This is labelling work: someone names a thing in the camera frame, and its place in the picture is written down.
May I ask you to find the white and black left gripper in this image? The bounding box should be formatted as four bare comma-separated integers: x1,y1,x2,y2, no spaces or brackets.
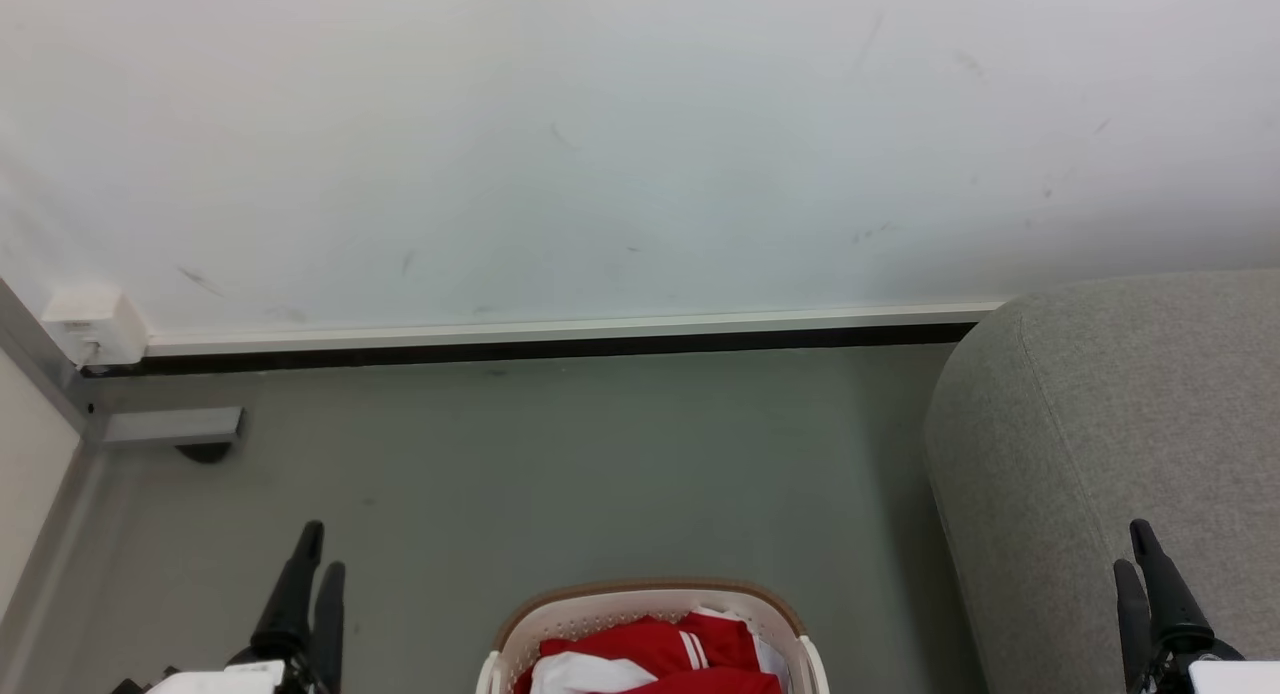
148,520,347,694

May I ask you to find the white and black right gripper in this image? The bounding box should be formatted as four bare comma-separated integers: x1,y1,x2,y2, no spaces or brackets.
1113,519,1280,694

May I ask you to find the red and white garment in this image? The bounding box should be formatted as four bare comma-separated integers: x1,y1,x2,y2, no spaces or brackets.
512,612,784,694

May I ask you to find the grey fabric sofa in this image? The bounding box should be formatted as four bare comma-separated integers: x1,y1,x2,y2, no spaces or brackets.
922,269,1280,694

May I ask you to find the white laundry basket brown rim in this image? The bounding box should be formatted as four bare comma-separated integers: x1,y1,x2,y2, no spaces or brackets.
476,577,830,694

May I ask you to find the white and black baseboard strip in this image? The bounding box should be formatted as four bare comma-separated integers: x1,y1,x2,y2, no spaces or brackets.
80,299,1007,379

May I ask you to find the grey metal floor bracket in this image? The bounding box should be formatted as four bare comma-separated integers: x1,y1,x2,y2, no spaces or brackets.
98,405,245,465

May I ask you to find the white wall socket box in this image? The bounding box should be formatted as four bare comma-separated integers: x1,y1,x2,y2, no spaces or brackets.
42,285,150,368

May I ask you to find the grey aluminium frame post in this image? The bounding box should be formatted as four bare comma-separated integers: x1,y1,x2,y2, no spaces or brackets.
0,277,107,445

